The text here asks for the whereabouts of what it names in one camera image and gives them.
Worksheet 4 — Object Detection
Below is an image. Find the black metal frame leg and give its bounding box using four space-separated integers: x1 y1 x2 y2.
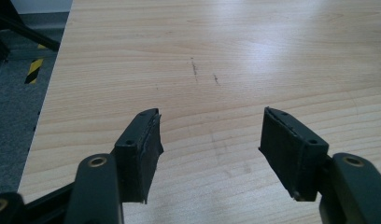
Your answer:
0 0 62 62

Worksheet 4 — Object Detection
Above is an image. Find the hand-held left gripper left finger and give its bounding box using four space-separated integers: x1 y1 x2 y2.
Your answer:
110 107 165 205

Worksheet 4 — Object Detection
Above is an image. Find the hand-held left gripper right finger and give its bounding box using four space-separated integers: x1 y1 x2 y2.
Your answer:
258 106 331 203

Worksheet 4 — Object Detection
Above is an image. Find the yellow black striped floor tape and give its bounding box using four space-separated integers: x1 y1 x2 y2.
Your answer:
23 43 48 85

